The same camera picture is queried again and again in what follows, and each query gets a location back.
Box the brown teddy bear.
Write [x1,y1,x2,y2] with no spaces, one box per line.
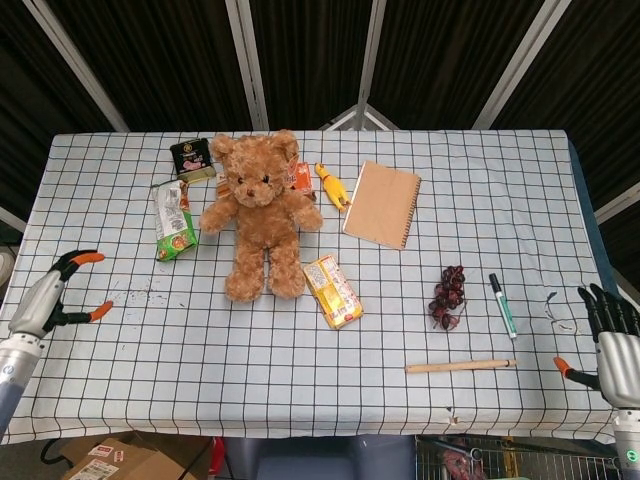
[199,129,324,303]

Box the wire shopping cart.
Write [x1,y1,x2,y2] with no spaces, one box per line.
[414,433,626,480]

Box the cardboard box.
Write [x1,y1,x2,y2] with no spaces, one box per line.
[59,431,211,480]

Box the yellow biscuit box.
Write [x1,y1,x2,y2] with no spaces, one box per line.
[302,254,365,331]

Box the green white snack bag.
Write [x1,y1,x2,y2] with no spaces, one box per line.
[151,179,200,263]

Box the brown spiral notebook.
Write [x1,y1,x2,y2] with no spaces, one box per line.
[341,160,423,251]

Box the white checkered tablecloth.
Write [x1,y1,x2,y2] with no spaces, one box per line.
[0,129,620,446]

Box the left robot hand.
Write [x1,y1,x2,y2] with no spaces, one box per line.
[7,249,115,337]

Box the orange snack packet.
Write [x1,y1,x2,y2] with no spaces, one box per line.
[289,160,317,197]

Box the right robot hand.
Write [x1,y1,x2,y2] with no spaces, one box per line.
[552,283,640,412]

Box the green white marker pen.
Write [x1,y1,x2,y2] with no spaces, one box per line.
[488,272,519,340]

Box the blue grey chair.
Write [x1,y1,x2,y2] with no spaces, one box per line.
[222,435,417,480]

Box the yellow rubber chicken toy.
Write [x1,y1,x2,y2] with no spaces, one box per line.
[314,162,353,214]

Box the dark red grape bunch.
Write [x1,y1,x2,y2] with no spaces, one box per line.
[427,265,470,331]

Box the black luncheon meat tin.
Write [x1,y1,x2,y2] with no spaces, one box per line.
[169,138,217,183]

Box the wooden stick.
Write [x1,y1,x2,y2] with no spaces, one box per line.
[404,358,518,375]

